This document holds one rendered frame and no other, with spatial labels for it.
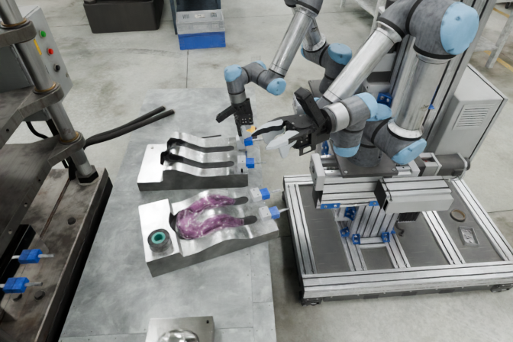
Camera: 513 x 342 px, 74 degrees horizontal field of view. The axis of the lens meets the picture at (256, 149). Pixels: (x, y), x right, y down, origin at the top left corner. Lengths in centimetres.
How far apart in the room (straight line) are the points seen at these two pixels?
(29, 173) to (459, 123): 174
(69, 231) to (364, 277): 148
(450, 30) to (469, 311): 180
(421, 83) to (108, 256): 126
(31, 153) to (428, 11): 151
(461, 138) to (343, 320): 117
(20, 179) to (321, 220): 160
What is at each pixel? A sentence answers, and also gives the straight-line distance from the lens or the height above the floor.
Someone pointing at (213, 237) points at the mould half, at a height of 89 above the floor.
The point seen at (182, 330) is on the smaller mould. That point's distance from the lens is 121.
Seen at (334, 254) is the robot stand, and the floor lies 21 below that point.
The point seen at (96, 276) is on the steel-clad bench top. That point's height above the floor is 80.
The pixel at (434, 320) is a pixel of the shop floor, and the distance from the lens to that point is 235.
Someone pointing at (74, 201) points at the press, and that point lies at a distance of 175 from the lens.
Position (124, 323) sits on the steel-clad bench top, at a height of 80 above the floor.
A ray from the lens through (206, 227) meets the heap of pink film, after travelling 133.
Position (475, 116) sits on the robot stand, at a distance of 167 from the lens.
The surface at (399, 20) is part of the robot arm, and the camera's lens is 110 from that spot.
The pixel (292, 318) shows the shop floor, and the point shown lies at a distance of 214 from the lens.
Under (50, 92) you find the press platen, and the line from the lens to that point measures 151.
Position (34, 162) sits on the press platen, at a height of 104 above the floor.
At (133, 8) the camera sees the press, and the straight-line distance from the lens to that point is 530.
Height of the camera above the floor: 198
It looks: 42 degrees down
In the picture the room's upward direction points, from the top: straight up
